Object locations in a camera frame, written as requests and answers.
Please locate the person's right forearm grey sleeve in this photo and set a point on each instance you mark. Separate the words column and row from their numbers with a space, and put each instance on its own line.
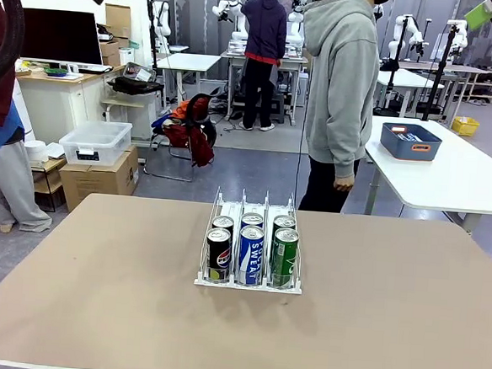
column 350, row 149

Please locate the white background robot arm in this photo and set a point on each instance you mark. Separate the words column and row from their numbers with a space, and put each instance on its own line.
column 240, row 23
column 461, row 39
column 296, row 27
column 397, row 43
column 164, row 22

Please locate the person's right hand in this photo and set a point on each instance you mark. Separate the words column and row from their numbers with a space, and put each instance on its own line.
column 343, row 185

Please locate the small cardboard box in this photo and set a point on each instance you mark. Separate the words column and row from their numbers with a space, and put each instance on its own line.
column 118, row 19
column 109, row 52

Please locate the wooden shelf desk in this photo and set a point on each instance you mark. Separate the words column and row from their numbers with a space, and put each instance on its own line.
column 473, row 70

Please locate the black computer monitor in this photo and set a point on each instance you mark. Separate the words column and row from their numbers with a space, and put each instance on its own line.
column 62, row 36

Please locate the white waste bin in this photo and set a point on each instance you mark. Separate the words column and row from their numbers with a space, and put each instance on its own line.
column 126, row 57

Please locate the black tripod stand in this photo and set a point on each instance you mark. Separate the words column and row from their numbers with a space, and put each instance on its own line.
column 434, row 92
column 390, row 65

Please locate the clear plastic package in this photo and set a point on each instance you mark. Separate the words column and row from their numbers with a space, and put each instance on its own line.
column 137, row 72

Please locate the green bowl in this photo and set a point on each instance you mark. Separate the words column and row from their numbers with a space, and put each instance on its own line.
column 56, row 72

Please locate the white background table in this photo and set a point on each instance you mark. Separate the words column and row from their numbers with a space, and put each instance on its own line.
column 191, row 61
column 405, row 79

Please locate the black bag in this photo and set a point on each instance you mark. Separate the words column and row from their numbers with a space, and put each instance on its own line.
column 134, row 86

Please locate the yellow plastic basket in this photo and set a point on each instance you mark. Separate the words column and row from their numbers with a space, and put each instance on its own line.
column 465, row 127

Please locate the small white shelf table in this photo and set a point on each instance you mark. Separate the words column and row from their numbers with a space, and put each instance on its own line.
column 123, row 103

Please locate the white desk cabinet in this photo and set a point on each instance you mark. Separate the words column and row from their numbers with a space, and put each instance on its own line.
column 57, row 104

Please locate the background robot work table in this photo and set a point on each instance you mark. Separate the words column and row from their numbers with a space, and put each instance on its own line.
column 231, row 56

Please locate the person in grey hoodie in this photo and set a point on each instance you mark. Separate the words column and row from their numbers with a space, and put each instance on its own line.
column 342, row 73

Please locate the clear plastic storage box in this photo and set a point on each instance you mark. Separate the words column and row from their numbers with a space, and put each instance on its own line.
column 105, row 141

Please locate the large white table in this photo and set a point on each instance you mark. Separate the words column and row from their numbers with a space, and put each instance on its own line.
column 462, row 178

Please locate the person in navy hoodie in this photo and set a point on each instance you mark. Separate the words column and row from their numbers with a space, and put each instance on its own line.
column 263, row 25

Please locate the red backpack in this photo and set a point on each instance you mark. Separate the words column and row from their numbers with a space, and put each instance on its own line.
column 190, row 140

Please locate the white paper roll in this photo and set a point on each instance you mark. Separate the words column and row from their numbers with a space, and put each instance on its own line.
column 35, row 150

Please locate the small wooden side table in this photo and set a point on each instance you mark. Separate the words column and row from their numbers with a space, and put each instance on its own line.
column 49, row 165

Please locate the large cardboard box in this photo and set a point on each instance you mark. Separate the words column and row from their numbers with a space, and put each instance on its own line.
column 98, row 182

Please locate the black Pepsi can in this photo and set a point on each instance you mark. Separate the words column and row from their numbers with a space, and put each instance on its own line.
column 218, row 254
column 223, row 222

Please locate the green soda can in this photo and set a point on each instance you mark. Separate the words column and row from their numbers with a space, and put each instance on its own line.
column 285, row 259
column 284, row 221

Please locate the metal frame chair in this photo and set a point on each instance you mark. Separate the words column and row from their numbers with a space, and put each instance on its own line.
column 153, row 141

